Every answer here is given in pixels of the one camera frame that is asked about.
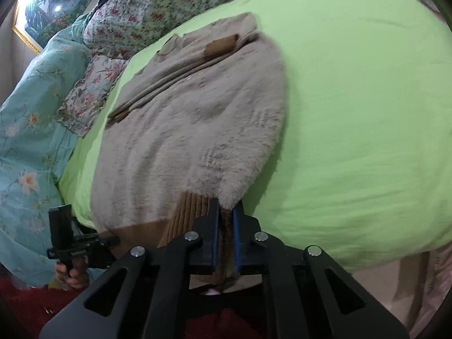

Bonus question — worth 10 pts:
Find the pale pink bed skirt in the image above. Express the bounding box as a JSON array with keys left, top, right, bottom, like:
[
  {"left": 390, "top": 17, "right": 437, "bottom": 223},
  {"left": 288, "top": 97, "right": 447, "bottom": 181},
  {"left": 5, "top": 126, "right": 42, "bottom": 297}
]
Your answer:
[{"left": 348, "top": 242, "right": 444, "bottom": 339}]

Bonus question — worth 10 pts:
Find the gold framed landscape painting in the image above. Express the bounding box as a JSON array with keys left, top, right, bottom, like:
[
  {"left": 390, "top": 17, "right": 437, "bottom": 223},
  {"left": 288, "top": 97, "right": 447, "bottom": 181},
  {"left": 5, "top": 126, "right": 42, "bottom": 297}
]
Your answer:
[{"left": 12, "top": 0, "right": 102, "bottom": 56}]

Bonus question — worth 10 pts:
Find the red rug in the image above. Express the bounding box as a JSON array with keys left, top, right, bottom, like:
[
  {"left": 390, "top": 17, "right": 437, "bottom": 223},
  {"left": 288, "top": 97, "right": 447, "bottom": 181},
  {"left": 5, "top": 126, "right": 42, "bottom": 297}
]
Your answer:
[{"left": 0, "top": 276, "right": 90, "bottom": 339}]

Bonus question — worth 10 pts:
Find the beige fluffy sweater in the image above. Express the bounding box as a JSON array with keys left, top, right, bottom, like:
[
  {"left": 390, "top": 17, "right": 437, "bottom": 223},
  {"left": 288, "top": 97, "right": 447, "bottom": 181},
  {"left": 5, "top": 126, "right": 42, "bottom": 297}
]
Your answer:
[{"left": 90, "top": 12, "right": 287, "bottom": 292}]

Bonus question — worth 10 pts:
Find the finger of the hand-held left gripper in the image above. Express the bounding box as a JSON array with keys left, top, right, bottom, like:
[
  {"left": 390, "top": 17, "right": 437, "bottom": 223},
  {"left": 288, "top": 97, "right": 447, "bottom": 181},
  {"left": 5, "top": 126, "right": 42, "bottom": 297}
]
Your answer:
[{"left": 96, "top": 234, "right": 121, "bottom": 248}]

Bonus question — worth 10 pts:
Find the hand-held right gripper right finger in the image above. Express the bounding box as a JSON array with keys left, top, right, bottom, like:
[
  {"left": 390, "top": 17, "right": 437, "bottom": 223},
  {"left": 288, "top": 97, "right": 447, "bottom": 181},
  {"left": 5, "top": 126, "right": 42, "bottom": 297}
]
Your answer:
[{"left": 232, "top": 201, "right": 411, "bottom": 339}]

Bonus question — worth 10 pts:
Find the red flowered white quilt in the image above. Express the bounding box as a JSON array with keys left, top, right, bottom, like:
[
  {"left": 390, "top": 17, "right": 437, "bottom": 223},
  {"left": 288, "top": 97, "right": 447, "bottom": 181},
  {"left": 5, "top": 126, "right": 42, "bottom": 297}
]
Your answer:
[{"left": 84, "top": 0, "right": 401, "bottom": 54}]

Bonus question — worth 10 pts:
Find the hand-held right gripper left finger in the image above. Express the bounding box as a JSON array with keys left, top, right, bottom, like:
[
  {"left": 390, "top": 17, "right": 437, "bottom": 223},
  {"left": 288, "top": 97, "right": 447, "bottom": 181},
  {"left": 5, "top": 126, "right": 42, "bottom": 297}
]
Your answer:
[{"left": 39, "top": 198, "right": 220, "bottom": 339}]

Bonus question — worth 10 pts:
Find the person's left hand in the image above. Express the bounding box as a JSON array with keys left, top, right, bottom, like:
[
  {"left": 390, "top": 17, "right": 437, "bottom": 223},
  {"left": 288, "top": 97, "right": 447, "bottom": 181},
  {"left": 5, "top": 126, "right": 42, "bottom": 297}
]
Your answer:
[{"left": 54, "top": 255, "right": 90, "bottom": 291}]

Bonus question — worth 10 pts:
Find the light green bed sheet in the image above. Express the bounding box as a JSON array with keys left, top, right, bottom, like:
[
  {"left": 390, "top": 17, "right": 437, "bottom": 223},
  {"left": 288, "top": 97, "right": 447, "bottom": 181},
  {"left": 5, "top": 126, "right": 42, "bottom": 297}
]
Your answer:
[{"left": 58, "top": 0, "right": 450, "bottom": 275}]

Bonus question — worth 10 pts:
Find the teal floral blanket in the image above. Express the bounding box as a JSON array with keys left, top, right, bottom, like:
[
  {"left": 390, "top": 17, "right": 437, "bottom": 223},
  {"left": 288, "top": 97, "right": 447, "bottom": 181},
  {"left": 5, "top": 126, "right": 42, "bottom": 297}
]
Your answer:
[{"left": 0, "top": 12, "right": 104, "bottom": 289}]

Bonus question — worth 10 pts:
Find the floral pillow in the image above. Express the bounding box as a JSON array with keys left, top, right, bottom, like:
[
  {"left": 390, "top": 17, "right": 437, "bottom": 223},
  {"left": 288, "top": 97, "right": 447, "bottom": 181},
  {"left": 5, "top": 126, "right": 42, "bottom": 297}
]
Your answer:
[{"left": 57, "top": 55, "right": 130, "bottom": 138}]

